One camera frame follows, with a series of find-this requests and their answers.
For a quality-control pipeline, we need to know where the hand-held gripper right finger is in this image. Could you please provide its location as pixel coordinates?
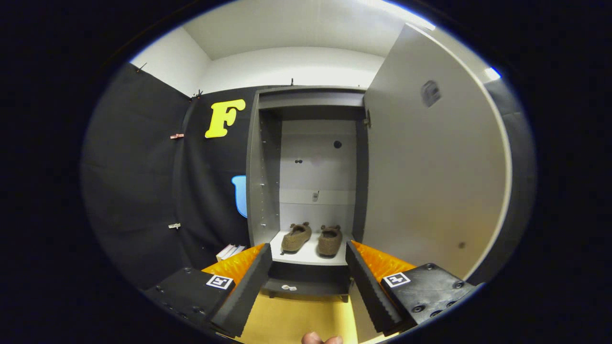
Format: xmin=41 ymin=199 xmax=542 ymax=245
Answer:
xmin=345 ymin=240 xmax=481 ymax=336

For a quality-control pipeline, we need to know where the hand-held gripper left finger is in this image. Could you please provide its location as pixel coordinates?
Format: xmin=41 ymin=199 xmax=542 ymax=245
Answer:
xmin=143 ymin=243 xmax=274 ymax=338

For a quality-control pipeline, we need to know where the brown fuzzy shoe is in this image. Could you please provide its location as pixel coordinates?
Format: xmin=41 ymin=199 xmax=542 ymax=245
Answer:
xmin=317 ymin=225 xmax=343 ymax=258
xmin=281 ymin=222 xmax=313 ymax=253

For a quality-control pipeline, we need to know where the grey shoe cabinet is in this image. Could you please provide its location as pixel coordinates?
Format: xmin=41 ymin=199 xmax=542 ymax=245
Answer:
xmin=245 ymin=85 xmax=372 ymax=303

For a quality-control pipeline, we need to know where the beige shoe cabinet door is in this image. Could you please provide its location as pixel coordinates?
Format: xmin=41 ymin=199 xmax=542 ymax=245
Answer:
xmin=349 ymin=23 xmax=513 ymax=343

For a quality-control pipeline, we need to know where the black backdrop cloth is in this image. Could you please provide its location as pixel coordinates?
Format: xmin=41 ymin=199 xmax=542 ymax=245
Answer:
xmin=81 ymin=62 xmax=537 ymax=293

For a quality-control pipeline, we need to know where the long ceiling light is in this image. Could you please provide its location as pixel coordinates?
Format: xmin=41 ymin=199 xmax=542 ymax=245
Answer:
xmin=375 ymin=0 xmax=437 ymax=30

